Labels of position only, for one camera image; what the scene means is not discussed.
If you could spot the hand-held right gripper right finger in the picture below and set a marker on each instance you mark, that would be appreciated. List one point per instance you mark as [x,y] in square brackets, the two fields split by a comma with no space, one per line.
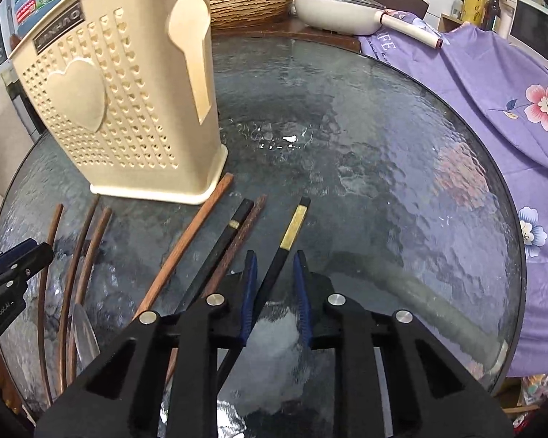
[301,301]

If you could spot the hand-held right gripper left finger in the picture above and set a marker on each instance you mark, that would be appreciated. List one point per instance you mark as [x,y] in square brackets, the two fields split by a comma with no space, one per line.
[249,296]

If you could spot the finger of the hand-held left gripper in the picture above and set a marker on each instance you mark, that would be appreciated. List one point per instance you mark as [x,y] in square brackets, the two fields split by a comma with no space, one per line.
[32,260]
[13,252]

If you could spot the thin brown chopstick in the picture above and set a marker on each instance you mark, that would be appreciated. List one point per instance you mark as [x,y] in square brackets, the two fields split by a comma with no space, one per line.
[96,246]
[80,246]
[45,255]

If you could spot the black chopstick thin gold band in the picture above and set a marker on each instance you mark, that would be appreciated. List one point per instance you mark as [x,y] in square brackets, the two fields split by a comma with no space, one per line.
[228,237]

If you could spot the dark brown wooden chopstick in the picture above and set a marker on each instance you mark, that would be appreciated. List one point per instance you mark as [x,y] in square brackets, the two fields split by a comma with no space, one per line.
[251,219]

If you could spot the black chopstick long gold section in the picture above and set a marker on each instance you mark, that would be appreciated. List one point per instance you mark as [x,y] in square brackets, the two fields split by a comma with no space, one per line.
[297,223]

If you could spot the reddish wooden chopstick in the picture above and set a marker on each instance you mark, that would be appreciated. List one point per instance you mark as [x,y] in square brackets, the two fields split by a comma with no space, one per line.
[187,242]

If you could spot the metal spoon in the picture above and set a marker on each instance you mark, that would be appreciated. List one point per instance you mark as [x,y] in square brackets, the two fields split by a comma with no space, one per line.
[84,337]

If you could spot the cream perforated utensil holder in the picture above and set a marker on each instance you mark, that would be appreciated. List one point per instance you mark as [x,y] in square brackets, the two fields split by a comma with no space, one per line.
[118,100]

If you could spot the beige cloth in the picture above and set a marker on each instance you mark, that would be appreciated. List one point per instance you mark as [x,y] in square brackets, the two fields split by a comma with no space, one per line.
[0,146]

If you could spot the colourful printed bag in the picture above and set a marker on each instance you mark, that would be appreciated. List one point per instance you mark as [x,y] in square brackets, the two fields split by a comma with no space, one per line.
[534,392]

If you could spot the purple floral cloth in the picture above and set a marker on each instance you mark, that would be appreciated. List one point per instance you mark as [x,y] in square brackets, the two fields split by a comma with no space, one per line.
[484,123]

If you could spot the wooden counter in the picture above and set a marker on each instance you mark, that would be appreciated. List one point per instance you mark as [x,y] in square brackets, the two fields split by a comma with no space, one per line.
[274,27]

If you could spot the white pan with lid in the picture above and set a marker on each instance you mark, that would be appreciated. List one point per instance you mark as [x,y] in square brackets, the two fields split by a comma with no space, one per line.
[338,13]

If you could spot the woven basket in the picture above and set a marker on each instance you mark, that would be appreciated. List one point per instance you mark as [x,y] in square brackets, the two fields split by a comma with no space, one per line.
[246,4]

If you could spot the small wooden box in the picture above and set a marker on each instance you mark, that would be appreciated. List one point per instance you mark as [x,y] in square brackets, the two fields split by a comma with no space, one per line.
[450,23]

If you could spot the microwave oven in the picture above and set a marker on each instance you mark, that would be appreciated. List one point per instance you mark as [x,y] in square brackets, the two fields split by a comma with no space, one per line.
[534,23]

